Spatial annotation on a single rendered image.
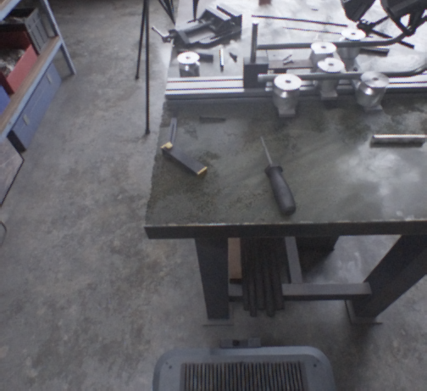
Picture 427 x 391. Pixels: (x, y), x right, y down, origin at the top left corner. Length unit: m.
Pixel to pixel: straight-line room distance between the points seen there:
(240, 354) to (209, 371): 0.10
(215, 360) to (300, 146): 0.70
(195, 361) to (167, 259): 0.54
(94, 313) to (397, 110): 1.27
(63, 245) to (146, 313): 0.53
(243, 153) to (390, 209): 0.27
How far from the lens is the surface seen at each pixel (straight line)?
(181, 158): 0.60
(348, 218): 0.56
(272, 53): 0.82
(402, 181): 0.65
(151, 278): 1.47
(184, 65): 0.80
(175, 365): 1.09
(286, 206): 0.52
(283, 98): 0.64
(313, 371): 1.11
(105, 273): 1.53
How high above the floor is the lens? 1.33
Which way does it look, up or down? 50 degrees down
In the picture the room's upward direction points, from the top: 3 degrees counter-clockwise
